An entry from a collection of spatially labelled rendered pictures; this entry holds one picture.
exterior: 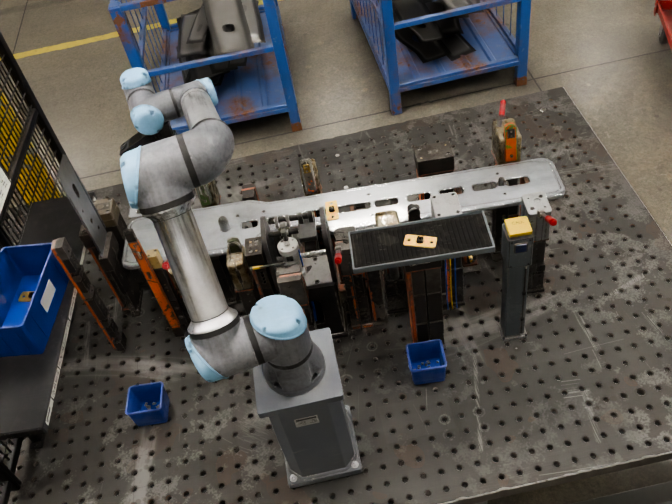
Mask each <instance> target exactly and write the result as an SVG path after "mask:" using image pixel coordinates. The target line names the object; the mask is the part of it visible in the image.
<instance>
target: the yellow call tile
mask: <svg viewBox="0 0 672 504"><path fill-rule="evenodd" d="M504 223H505V226H506V229H507V231H508V234H509V237H510V238H511V237H518V236H524V235H530V234H532V232H533V231H532V228H531V226H530V223H529V221H528V218H527V216H522V217H515V218H509V219H505V220H504Z"/></svg>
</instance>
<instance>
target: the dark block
mask: <svg viewBox="0 0 672 504"><path fill-rule="evenodd" d="M245 258H246V261H247V264H248V267H249V269H250V267H252V266H258V265H259V266H261V265H263V266H264V265H268V263H267V259H266V256H265V253H264V250H263V245H262V240H261V236H259V237H253V238H247V239H245ZM250 271H252V274H253V276H254V279H255V282H256V284H257V288H258V291H259V294H260V297H261V299H262V298H264V297H267V296H271V295H278V291H276V288H275V285H274V281H273V278H272V275H271V272H270V269H269V267H264V268H261V269H257V270H250Z"/></svg>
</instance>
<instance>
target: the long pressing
mask: <svg viewBox="0 0 672 504"><path fill-rule="evenodd" d="M496 173H499V174H496ZM499 177H504V179H505V182H506V180H510V179H516V178H523V177H527V178H528V179H529V183H524V184H518V185H512V186H507V185H506V184H507V182H506V183H505V185H503V186H498V185H497V182H498V179H499ZM492 182H493V183H495V184H496V188H493V189H487V190H481V191H474V190H473V188H472V186H474V185H479V184H486V183H492ZM455 188H462V189H463V193H462V194H457V196H458V200H459V203H460V206H461V210H462V213H468V212H474V211H481V210H484V211H486V210H493V209H499V208H505V207H511V206H517V205H521V200H522V199H521V198H522V195H523V194H528V193H535V192H541V191H542V192H544V193H545V195H546V197H547V200H548V201H549V200H555V199H559V198H561V197H562V196H563V195H564V194H565V187H564V185H563V182H562V180H561V178H560V176H559V173H558V171H557V169H556V167H555V165H554V163H553V162H552V161H551V160H549V159H546V158H537V159H531V160H524V161H518V162H512V163H506V164H500V165H494V166H488V167H482V168H475V169H469V170H463V171H457V172H451V173H445V174H439V175H433V176H426V177H420V178H414V179H408V180H402V181H396V182H390V183H384V184H377V185H371V186H365V187H359V188H353V189H347V190H341V191H334V192H328V193H322V194H316V195H310V196H304V197H298V198H292V199H285V200H279V201H273V202H264V201H256V200H246V201H240V202H234V203H228V204H222V205H215V206H209V207H203V208H197V209H192V211H193V213H194V216H195V219H196V221H197V224H198V227H199V229H200V232H201V235H202V238H203V240H204V243H205V246H206V248H207V251H208V254H209V256H210V257H216V256H222V255H227V248H228V247H227V239H228V238H229V237H237V238H239V240H240V242H241V244H242V245H243V246H244V247H245V239H247V238H253V237H259V236H261V232H260V217H261V216H266V218H267V221H268V220H269V219H270V218H275V216H278V217H281V216H286V214H289V215H293V214H297V213H298V212H302V213H306V212H307V211H309V210H312V212H313V211H319V207H322V206H324V209H325V210H326V207H325V202H328V201H334V200H336V201H337V205H338V208H339V207H344V206H350V205H356V204H362V203H370V205H371V207H370V208H369V209H363V210H357V211H351V212H345V213H339V219H337V220H331V221H328V220H327V222H328V226H329V231H330V235H334V231H335V230H334V229H335V228H340V227H347V226H353V225H354V226H355V230H357V229H360V228H366V227H372V226H374V228H375V227H376V223H375V213H377V212H382V211H385V212H386V211H388V210H395V211H397V212H398V217H399V222H400V223H406V222H408V214H407V206H408V205H409V204H412V203H417V204H419V206H420V211H421V220H424V219H431V218H432V217H431V202H430V199H425V200H419V201H413V202H409V201H408V200H407V197H408V196H412V195H418V194H424V193H429V194H430V196H432V195H437V194H440V191H442V190H449V189H455ZM504 193H506V194H504ZM368 194H370V195H368ZM393 198H396V199H397V200H398V203H397V204H394V205H388V206H382V207H376V206H375V202H376V201H381V200H387V199H393ZM262 211H265V212H264V213H263V212H262ZM372 214H373V216H371V215H372ZM237 215H239V216H238V217H236V216H237ZM220 216H225V217H226V218H227V219H228V221H229V224H230V227H231V228H230V230H228V231H226V232H222V231H221V229H220V226H219V224H218V219H219V217H220ZM251 221H257V222H258V225H257V226H256V227H252V228H246V229H243V228H242V224H243V223H245V222H251ZM127 229H133V231H134V233H135V235H136V237H137V239H138V240H139V242H140V244H141V246H142V248H143V250H144V252H145V254H146V252H147V250H152V249H158V251H159V253H160V255H161V257H162V259H163V261H164V262H165V261H166V260H167V257H166V255H165V252H164V249H163V247H162V244H161V242H160V239H159V237H158V234H157V231H156V229H155V227H154V224H153V221H152V220H150V219H148V218H146V217H142V218H137V219H135V220H133V221H132V222H131V223H130V224H129V225H128V227H127ZM122 265H123V267H124V268H125V269H128V270H134V269H141V268H140V266H139V264H138V263H137V261H136V259H135V257H134V255H133V253H132V251H131V249H130V247H129V245H128V242H127V240H126V238H125V244H124V250H123V256H122Z"/></svg>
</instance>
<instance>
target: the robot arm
mask: <svg viewBox="0 0 672 504"><path fill-rule="evenodd" d="M151 81H152V80H151V78H150V76H149V74H148V72H147V71H146V70H145V69H143V68H138V67H137V68H132V69H128V70H126V71H125V72H123V73H122V75H121V77H120V82H121V85H122V89H123V91H124V93H125V96H126V100H127V104H128V106H129V110H130V116H131V120H132V122H133V124H134V127H135V128H136V129H137V131H139V132H138V133H136V134H135V135H134V136H132V137H131V138H130V139H128V140H127V141H126V142H124V143H123V144H122V145H121V146H120V153H119V155H120V156H121V158H120V168H121V174H122V179H123V183H124V188H125V192H126V195H127V199H128V201H129V204H130V206H131V208H132V209H138V207H139V209H140V211H141V214H142V216H144V217H146V218H148V219H150V220H152V221H153V224H154V226H155V229H156V231H157V234H158V237H159V239H160V242H161V244H162V247H163V249H164V252H165V255H166V257H167V260H168V262H169V265H170V267H171V270H172V273H173V275H174V278H175V280H176V283H177V285H178V288H179V291H180V293H181V296H182V298H183V301H184V303H185V306H186V308H187V311H188V314H189V316H190V319H191V322H190V324H189V326H188V329H187V330H188V333H189V335H188V336H187V337H186V338H185V344H186V348H187V350H188V352H189V354H190V357H191V359H192V361H193V363H194V365H195V367H196V368H197V370H198V372H199V373H200V375H201V376H202V377H203V378H204V379H205V380H206V381H208V382H215V381H218V380H221V379H227V378H229V377H230V376H232V375H235V374H238V373H240V372H243V371H246V370H248V369H251V368H254V367H256V366H259V365H261V364H263V374H264V377H265V380H266V382H267V384H268V386H269V387H270V388H271V389H272V390H273V391H275V392H276V393H278V394H281V395H285V396H297V395H301V394H304V393H307V392H309V391H310V390H312V389H313V388H315V387H316V386H317V385H318V384H319V383H320V381H321V380H322V378H323V376H324V373H325V369H326V364H325V359H324V355H323V353H322V351H321V349H320V348H319V347H318V346H317V345H316V344H315V343H314V342H313V341H312V340H311V336H310V333H309V329H308V326H307V319H306V316H305V314H304V313H303V310H302V308H301V306H300V305H299V304H298V303H297V302H296V301H295V300H294V299H292V298H289V297H287V296H283V295H271V296H267V297H264V298H262V299H260V300H259V301H258V302H256V305H255V306H253V307H252V309H251V312H250V314H248V315H245V316H243V317H239V315H238V312H237V310H235V309H233V308H230V307H229V306H228V305H227V302H226V299H225V297H224V294H223V291H222V289H221V286H220V283H219V281H218V278H217V275H216V272H215V270H214V267H213V264H212V262H211V259H210V256H209V254H208V251H207V248H206V246H205V243H204V240H203V238H202V235H201V232H200V229H199V227H198V224H197V221H196V219H195V216H194V213H193V211H192V208H191V205H192V203H193V201H194V199H195V195H194V193H193V190H192V189H194V188H197V187H200V186H202V185H205V184H208V183H209V182H211V181H213V180H214V179H216V178H217V177H218V176H219V175H220V174H221V173H222V172H223V171H224V170H225V168H226V167H227V165H228V164H229V162H230V160H231V158H232V155H233V152H234V146H235V143H234V136H233V133H232V131H231V129H230V128H229V126H228V125H227V124H226V123H225V122H224V121H222V120H221V119H220V117H219V115H218V113H217V111H216V109H215V107H214V106H216V105H217V104H218V97H217V94H216V91H215V88H214V86H213V83H212V81H211V79H210V78H203V79H196V80H194V81H192V82H189V83H186V84H183V85H180V86H177V87H173V88H170V89H167V90H164V91H161V92H158V93H155V91H154V88H153V85H152V82H151ZM183 116H185V119H186V122H187V125H188V127H189V131H186V132H183V133H181V134H178V135H177V132H176V130H172V127H171V124H170V122H171V120H174V119H177V118H179V117H183Z"/></svg>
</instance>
